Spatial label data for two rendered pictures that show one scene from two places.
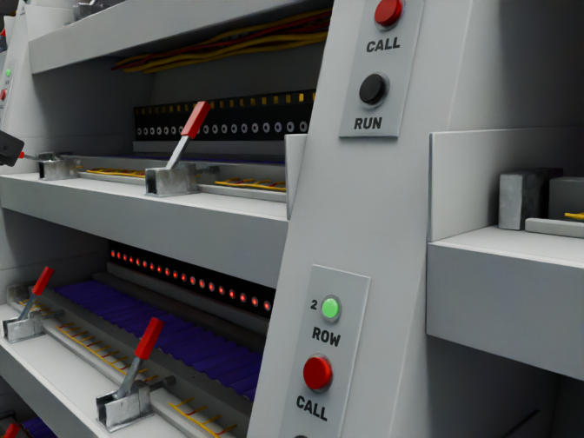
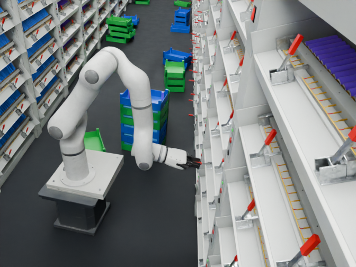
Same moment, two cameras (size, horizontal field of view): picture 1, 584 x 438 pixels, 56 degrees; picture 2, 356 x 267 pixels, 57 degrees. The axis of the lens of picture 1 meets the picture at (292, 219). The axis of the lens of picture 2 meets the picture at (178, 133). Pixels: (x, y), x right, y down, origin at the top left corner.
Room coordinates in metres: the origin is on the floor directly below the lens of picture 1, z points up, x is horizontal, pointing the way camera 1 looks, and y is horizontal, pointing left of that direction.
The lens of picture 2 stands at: (-0.39, -0.44, 1.54)
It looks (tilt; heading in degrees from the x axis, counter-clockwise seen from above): 33 degrees down; 42
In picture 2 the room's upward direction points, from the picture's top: 5 degrees clockwise
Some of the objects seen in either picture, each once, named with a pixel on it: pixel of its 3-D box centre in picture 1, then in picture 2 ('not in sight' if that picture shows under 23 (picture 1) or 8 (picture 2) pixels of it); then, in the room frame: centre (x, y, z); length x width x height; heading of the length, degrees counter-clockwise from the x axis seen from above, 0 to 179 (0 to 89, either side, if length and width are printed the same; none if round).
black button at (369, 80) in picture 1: (375, 90); not in sight; (0.29, -0.03, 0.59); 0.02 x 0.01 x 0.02; 43
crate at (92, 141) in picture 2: not in sight; (89, 144); (0.66, 1.42, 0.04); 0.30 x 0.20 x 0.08; 66
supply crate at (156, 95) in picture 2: not in sight; (144, 96); (1.00, 1.19, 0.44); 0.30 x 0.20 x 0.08; 121
